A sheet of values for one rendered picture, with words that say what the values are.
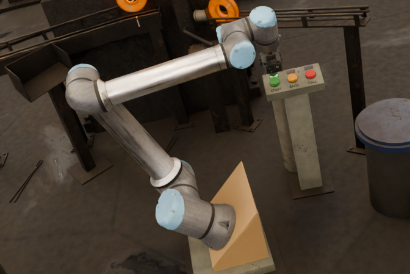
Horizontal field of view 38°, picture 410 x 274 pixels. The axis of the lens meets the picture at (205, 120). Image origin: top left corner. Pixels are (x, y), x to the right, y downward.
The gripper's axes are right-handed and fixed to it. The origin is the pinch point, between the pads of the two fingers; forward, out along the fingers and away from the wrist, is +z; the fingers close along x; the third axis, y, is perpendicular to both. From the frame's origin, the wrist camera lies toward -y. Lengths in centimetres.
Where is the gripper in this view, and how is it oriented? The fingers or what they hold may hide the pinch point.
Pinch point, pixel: (273, 72)
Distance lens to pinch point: 243.0
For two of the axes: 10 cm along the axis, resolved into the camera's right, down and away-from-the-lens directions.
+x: 9.7, -2.0, -1.1
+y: 1.1, 8.1, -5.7
